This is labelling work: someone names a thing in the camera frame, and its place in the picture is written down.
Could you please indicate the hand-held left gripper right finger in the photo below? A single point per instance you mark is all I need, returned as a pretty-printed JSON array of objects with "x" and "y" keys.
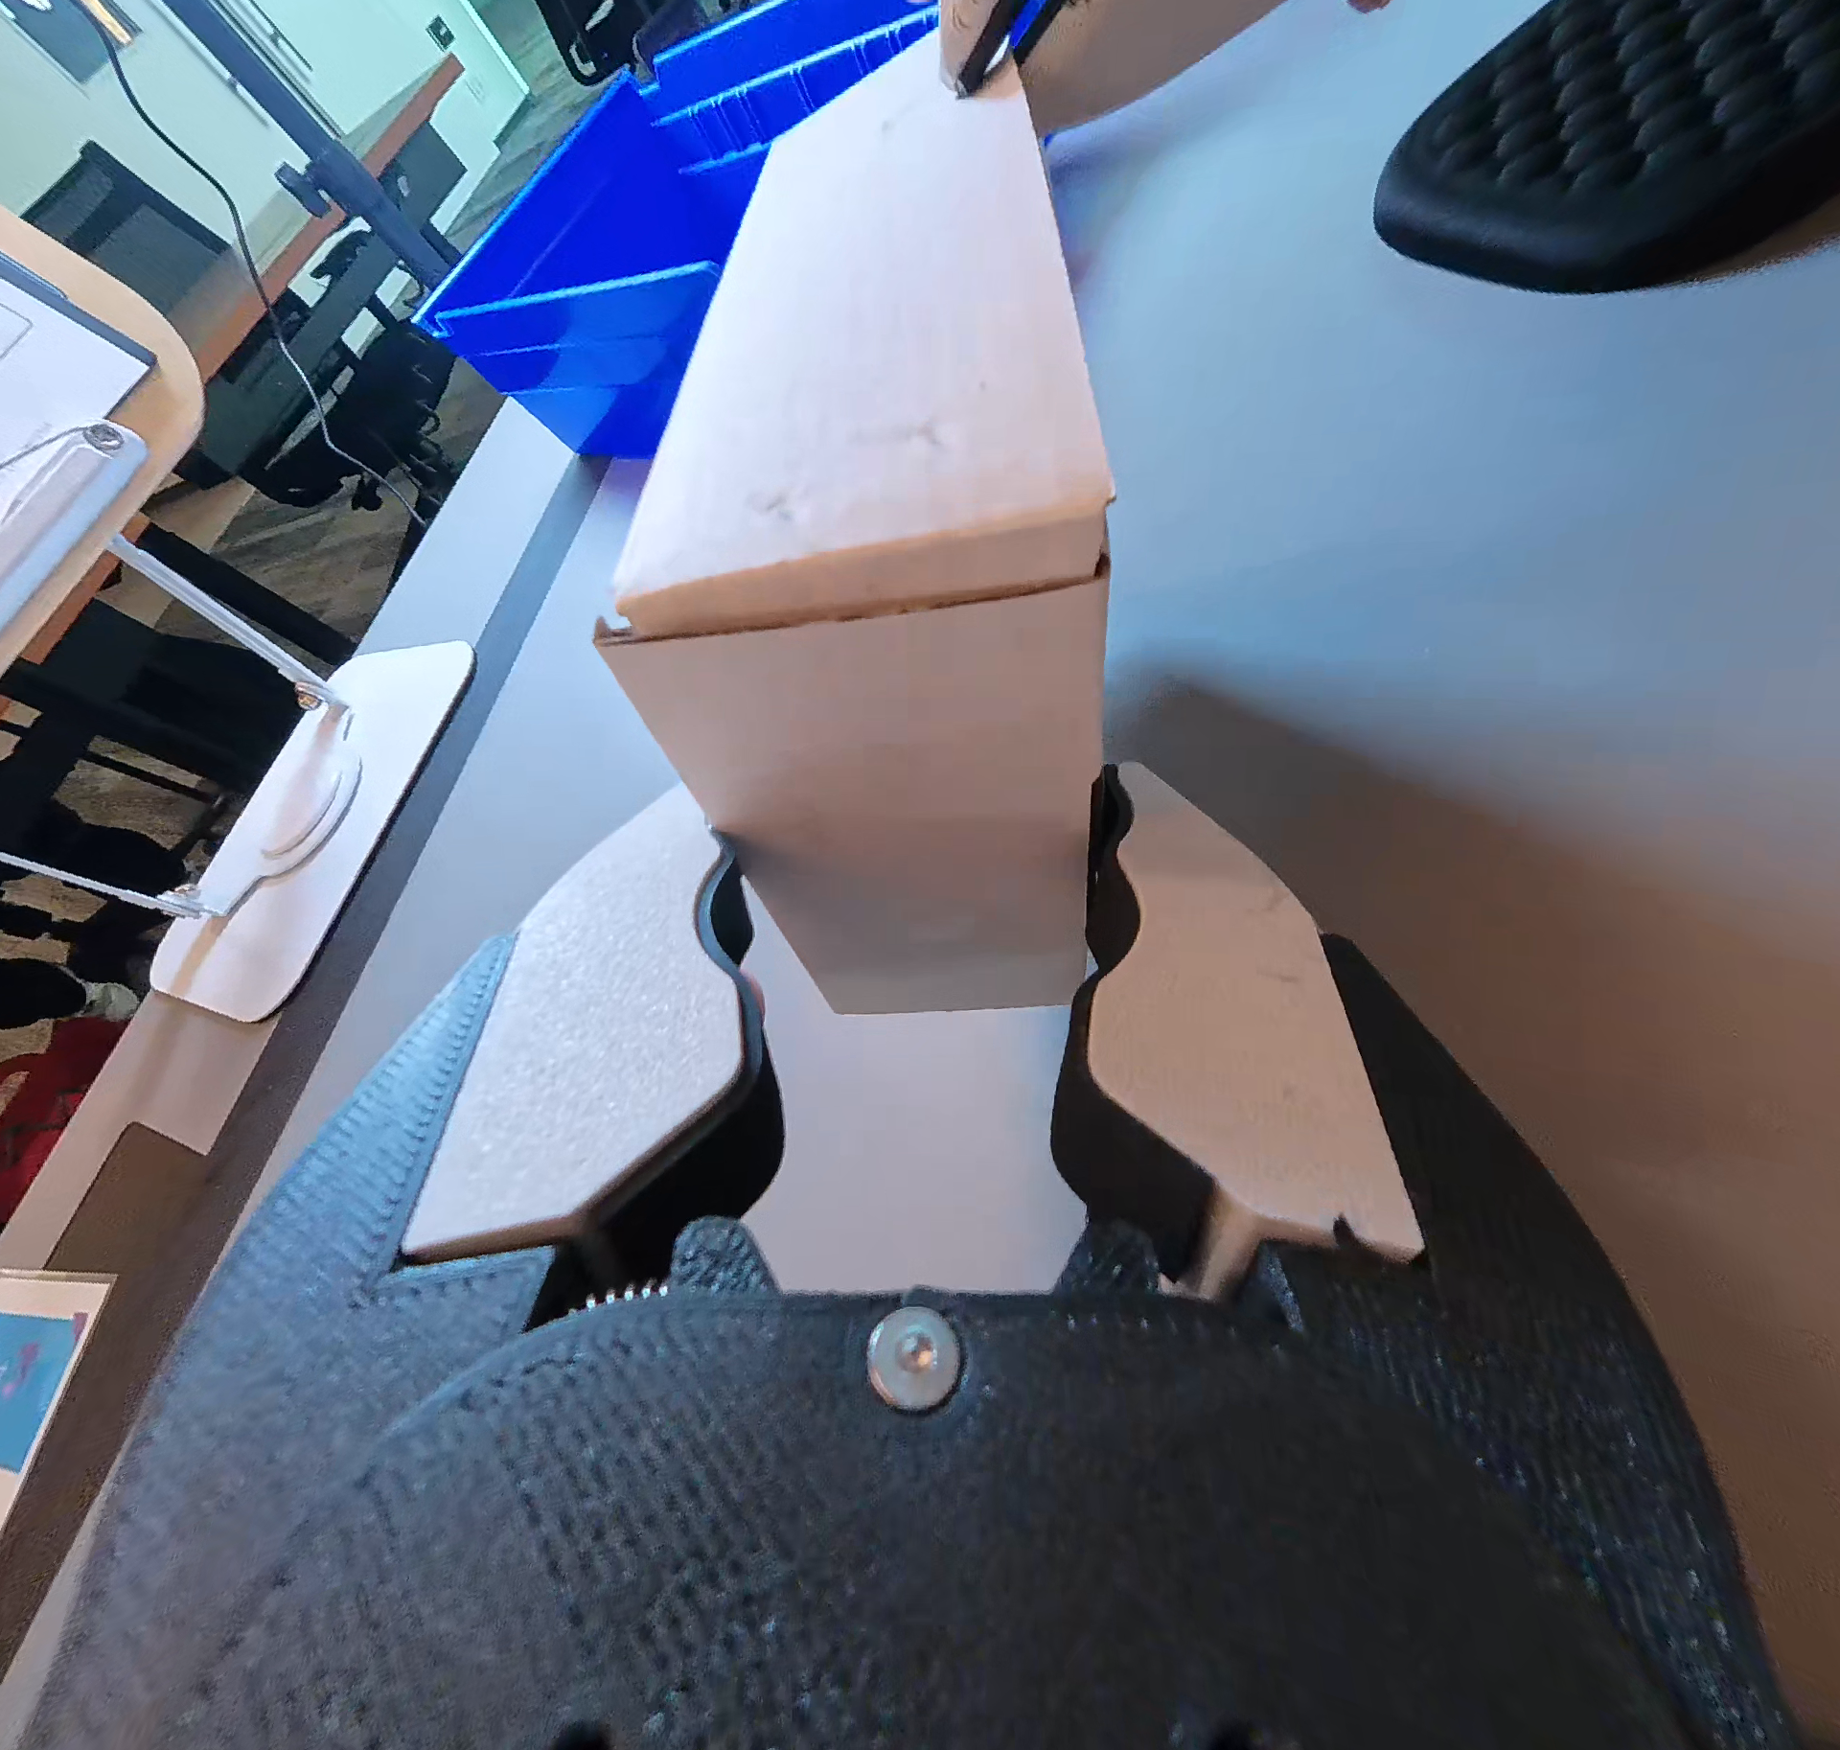
[{"x": 1237, "y": 1059}]

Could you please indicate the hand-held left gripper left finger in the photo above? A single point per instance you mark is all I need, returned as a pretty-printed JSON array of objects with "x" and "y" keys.
[{"x": 605, "y": 1031}]

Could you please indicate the white cardboard box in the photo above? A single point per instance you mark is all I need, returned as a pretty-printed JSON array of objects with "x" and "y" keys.
[{"x": 863, "y": 413}]

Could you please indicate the black textured cushion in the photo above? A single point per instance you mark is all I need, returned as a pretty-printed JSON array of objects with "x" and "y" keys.
[{"x": 1610, "y": 125}]

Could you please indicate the blue plastic bin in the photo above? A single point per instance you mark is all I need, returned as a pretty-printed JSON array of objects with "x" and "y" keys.
[{"x": 575, "y": 268}]

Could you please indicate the dark red bag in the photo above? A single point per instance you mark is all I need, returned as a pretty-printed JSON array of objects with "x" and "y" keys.
[{"x": 50, "y": 1102}]

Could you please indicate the brown topped desk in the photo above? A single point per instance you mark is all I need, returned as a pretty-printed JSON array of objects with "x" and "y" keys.
[{"x": 432, "y": 89}]

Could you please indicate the printed paper card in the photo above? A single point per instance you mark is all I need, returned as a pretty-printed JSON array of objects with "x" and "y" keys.
[{"x": 44, "y": 1390}]

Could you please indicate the black metal stand pole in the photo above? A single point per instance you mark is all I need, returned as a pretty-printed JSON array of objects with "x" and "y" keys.
[{"x": 309, "y": 183}]

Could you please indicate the light wooden side table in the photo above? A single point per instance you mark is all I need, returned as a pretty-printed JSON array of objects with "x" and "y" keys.
[{"x": 166, "y": 383}]

